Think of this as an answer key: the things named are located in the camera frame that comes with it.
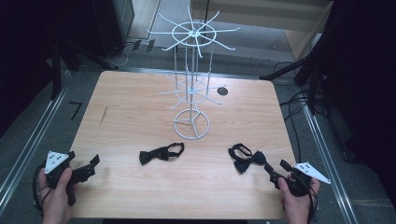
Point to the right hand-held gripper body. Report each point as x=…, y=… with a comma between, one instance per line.
x=308, y=171

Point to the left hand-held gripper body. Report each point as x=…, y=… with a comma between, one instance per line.
x=56, y=161

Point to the black bow tie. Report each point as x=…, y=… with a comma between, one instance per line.
x=155, y=154
x=249, y=161

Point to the person's right hand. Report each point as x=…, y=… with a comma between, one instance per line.
x=297, y=208

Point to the person's left hand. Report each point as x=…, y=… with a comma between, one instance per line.
x=56, y=202

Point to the black metal stand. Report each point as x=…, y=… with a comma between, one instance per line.
x=280, y=72
x=56, y=71

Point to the black round table grommet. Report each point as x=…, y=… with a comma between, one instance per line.
x=222, y=91

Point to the dark curtain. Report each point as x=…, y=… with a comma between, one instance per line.
x=25, y=46
x=367, y=77

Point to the black power adapter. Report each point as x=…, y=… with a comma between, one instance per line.
x=150, y=45
x=136, y=44

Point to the black cabinet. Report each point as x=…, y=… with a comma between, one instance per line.
x=115, y=25

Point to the light wooden furniture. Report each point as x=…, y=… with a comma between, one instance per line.
x=249, y=12

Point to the metal floor rail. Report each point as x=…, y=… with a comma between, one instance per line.
x=31, y=140
x=327, y=165

